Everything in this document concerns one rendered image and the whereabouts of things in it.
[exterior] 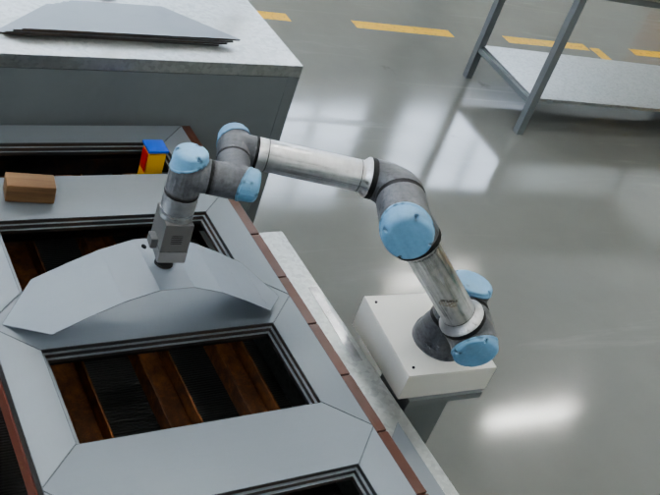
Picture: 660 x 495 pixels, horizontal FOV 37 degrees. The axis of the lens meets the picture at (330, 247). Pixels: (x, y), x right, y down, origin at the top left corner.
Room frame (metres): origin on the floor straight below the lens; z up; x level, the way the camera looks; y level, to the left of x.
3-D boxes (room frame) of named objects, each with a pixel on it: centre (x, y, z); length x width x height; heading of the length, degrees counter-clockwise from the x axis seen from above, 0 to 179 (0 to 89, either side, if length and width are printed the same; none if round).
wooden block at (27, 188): (1.97, 0.76, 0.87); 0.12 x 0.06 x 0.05; 121
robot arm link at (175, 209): (1.74, 0.34, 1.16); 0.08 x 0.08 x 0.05
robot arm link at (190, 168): (1.73, 0.34, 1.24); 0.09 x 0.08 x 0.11; 107
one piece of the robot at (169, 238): (1.73, 0.35, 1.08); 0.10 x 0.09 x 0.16; 123
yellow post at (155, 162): (2.34, 0.56, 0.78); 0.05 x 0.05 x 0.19; 40
